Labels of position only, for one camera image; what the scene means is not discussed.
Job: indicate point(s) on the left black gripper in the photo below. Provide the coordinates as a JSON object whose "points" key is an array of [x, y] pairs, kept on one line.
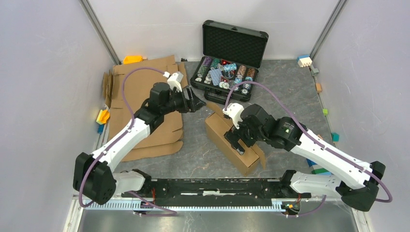
{"points": [[189, 105]]}

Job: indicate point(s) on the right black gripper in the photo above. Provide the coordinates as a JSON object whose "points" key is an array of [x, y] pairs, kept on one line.
{"points": [[232, 138]]}

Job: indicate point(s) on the brown cardboard box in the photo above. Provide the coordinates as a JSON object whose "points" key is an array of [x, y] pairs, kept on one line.
{"points": [[220, 131]]}

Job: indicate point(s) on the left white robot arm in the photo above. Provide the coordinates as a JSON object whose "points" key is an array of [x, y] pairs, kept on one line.
{"points": [[94, 175]]}

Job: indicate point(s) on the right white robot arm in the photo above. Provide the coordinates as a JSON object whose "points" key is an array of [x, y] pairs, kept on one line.
{"points": [[354, 181]]}

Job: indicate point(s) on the flat cardboard sheet stack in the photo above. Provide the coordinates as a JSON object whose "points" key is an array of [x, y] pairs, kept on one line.
{"points": [[167, 138]]}

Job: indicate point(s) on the black poker chip case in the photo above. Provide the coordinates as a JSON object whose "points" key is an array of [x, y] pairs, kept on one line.
{"points": [[231, 58]]}

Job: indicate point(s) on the yellow plastic toy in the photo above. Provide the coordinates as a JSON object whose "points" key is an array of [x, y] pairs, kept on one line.
{"points": [[133, 59]]}

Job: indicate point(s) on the blue white green block stack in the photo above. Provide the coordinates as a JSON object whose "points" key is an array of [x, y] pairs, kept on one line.
{"points": [[317, 169]]}

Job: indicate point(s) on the yellow orange toy block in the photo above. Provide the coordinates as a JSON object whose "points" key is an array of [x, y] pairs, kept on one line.
{"points": [[102, 117]]}

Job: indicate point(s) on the small blue block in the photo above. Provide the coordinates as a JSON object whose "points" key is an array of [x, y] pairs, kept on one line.
{"points": [[100, 129]]}

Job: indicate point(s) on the small orange wooden block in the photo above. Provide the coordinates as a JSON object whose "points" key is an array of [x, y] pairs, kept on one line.
{"points": [[318, 87]]}

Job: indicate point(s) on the small teal block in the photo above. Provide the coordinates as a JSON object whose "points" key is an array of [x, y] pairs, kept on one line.
{"points": [[335, 137]]}

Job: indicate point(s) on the small grey block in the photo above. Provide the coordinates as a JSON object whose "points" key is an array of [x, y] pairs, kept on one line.
{"points": [[314, 71]]}

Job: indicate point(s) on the blue white toy block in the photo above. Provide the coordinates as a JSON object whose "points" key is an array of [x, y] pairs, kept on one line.
{"points": [[304, 61]]}

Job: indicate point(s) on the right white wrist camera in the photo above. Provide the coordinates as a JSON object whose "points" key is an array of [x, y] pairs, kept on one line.
{"points": [[233, 111]]}

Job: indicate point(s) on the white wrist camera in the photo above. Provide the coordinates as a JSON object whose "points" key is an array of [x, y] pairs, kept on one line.
{"points": [[233, 111], [174, 81]]}

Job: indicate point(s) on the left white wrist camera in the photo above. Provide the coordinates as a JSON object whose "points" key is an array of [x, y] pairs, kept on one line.
{"points": [[174, 81]]}

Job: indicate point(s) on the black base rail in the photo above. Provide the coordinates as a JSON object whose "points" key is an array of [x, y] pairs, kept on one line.
{"points": [[217, 191]]}

